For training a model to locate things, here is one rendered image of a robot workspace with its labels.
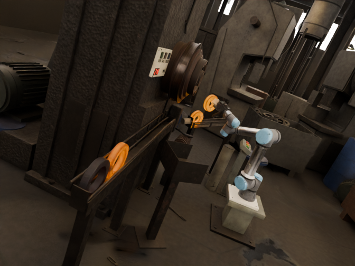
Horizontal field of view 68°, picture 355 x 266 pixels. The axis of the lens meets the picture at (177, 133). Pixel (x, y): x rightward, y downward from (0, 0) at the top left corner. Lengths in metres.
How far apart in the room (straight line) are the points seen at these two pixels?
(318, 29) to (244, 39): 6.20
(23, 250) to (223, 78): 3.86
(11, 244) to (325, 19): 10.38
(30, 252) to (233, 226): 1.53
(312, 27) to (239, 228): 9.01
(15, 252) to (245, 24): 4.23
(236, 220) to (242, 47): 3.07
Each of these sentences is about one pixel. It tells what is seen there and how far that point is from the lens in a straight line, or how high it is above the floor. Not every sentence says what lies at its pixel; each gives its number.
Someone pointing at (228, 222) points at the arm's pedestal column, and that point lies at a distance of 2.41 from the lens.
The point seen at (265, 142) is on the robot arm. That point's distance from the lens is 2.01.
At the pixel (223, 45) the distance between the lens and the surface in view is 4.78.
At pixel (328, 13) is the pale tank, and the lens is 10.81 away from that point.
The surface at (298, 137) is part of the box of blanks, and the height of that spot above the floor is 0.64.
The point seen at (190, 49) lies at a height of 1.28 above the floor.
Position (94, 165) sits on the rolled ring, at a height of 0.76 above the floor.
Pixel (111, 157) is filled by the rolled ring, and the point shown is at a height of 0.74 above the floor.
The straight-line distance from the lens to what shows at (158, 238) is 2.03.
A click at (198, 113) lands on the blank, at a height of 0.76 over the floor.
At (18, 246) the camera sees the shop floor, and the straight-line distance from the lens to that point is 1.81.
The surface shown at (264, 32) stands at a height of 1.89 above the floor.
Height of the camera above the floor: 1.32
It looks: 18 degrees down
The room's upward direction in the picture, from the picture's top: 21 degrees clockwise
